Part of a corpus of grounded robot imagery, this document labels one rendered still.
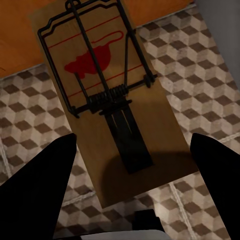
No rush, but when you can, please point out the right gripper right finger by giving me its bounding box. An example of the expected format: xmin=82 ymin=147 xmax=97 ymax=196
xmin=190 ymin=133 xmax=240 ymax=240

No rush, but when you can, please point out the mousetrap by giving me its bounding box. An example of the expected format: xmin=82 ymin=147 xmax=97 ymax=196
xmin=26 ymin=0 xmax=200 ymax=209

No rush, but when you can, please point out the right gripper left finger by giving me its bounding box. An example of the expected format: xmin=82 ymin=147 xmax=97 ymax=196
xmin=0 ymin=133 xmax=77 ymax=240

